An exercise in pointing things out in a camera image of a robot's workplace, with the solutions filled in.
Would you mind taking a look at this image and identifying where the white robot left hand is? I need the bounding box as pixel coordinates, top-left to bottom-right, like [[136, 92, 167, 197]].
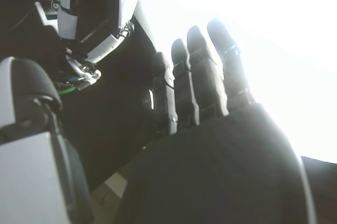
[[0, 18, 318, 224]]

